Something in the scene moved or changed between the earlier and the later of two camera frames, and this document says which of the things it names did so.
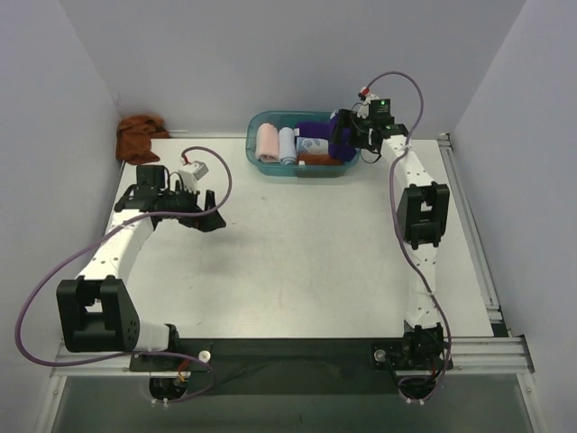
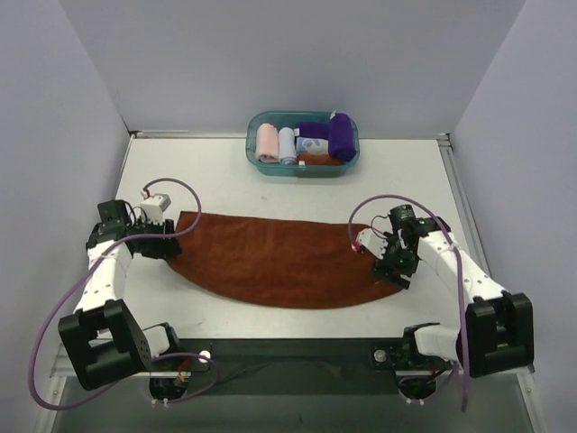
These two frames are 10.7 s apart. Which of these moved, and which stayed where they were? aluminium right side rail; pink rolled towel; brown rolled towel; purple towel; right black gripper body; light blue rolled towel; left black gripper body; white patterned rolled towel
Moved: left black gripper body; right black gripper body
Stayed: pink rolled towel; white patterned rolled towel; brown rolled towel; aluminium right side rail; light blue rolled towel; purple towel
